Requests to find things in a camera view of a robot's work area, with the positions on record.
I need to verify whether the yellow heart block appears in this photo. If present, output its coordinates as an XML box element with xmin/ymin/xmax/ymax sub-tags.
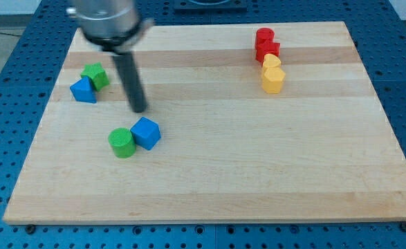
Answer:
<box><xmin>261</xmin><ymin>53</ymin><xmax>282</xmax><ymax>75</ymax></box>

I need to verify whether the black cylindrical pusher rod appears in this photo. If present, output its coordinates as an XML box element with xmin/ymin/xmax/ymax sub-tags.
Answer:
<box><xmin>112</xmin><ymin>52</ymin><xmax>147</xmax><ymax>113</ymax></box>

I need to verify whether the red star block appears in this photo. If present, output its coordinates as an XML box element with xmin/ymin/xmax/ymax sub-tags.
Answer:
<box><xmin>255</xmin><ymin>41</ymin><xmax>280</xmax><ymax>64</ymax></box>

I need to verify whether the light wooden board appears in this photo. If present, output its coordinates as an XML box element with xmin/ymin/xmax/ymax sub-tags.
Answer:
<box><xmin>3</xmin><ymin>21</ymin><xmax>406</xmax><ymax>225</ymax></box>

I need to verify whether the green cylinder block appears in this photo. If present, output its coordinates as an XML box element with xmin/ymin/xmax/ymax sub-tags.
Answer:
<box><xmin>108</xmin><ymin>127</ymin><xmax>136</xmax><ymax>158</ymax></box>

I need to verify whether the green star block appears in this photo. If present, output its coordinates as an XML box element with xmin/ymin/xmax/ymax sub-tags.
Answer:
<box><xmin>80</xmin><ymin>62</ymin><xmax>109</xmax><ymax>91</ymax></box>

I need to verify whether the blue cube block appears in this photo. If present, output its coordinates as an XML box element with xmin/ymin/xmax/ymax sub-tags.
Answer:
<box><xmin>130</xmin><ymin>117</ymin><xmax>161</xmax><ymax>150</ymax></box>

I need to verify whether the red cylinder block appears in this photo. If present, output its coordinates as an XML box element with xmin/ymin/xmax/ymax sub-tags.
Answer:
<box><xmin>255</xmin><ymin>27</ymin><xmax>275</xmax><ymax>48</ymax></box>

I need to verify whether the yellow hexagon block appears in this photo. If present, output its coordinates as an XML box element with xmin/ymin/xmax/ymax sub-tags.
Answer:
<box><xmin>261</xmin><ymin>67</ymin><xmax>286</xmax><ymax>94</ymax></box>

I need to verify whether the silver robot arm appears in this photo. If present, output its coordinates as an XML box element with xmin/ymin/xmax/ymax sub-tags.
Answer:
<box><xmin>66</xmin><ymin>0</ymin><xmax>154</xmax><ymax>55</ymax></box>

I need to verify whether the blue triangle block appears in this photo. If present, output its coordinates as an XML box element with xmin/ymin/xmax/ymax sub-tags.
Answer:
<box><xmin>70</xmin><ymin>77</ymin><xmax>97</xmax><ymax>104</ymax></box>

